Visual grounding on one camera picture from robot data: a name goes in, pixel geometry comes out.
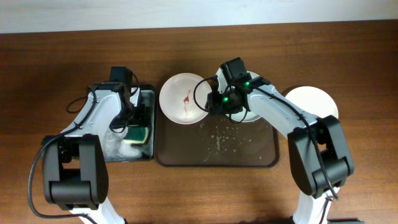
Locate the green and yellow sponge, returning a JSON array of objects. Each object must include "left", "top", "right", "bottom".
[{"left": 123, "top": 126, "right": 150, "bottom": 145}]

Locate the white plate with red stain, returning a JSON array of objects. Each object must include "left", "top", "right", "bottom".
[{"left": 159, "top": 73, "right": 208, "bottom": 124}]

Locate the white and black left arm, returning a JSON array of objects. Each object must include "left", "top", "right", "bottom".
[{"left": 36, "top": 81, "right": 155, "bottom": 223}]

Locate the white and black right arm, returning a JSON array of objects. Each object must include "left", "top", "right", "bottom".
[{"left": 205, "top": 81, "right": 354, "bottom": 223}]

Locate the white plate on tray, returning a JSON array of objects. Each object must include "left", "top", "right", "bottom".
[{"left": 216, "top": 68, "right": 261, "bottom": 123}]

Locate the black soapy water tray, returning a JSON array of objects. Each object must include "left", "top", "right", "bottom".
[{"left": 102, "top": 85, "right": 157, "bottom": 162}]

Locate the dark brown serving tray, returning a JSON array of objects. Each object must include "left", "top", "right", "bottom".
[{"left": 154, "top": 81, "right": 280, "bottom": 168}]

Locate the clean white plate stack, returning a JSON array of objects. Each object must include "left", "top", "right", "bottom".
[{"left": 285, "top": 86, "right": 339, "bottom": 118}]

